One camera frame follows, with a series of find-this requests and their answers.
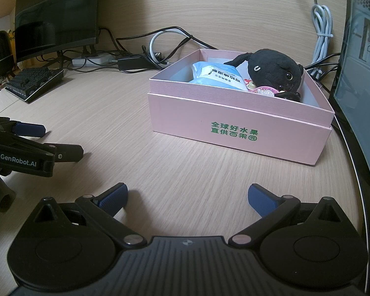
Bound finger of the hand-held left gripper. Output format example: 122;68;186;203
9;122;47;139
41;143;85;163

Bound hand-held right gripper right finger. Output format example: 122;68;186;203
229;184;343;247

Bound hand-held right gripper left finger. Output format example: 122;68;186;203
34;183;147;247

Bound pink cardboard box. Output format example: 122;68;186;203
147;49;335;166

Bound yellow cupcake toy pink rim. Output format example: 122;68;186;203
250;86;278;95

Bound blue wet cotton packet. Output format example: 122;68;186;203
188;61;250;92

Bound black plush toy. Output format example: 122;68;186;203
223;49;304;97

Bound wooden desktop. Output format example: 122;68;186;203
0;57;369;253

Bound black keyboard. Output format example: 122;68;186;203
4;67;65;103

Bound white power strip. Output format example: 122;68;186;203
72;53;112;67

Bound black power adapter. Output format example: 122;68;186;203
117;56;155;70

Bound black computer monitor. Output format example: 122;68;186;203
15;0;100;63

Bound computer tower case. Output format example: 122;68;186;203
328;0;370;233

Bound looped white cable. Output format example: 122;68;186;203
149;28;194;64

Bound black cable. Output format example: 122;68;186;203
99;26;219;73

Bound coiled white cable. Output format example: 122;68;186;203
301;0;334;72

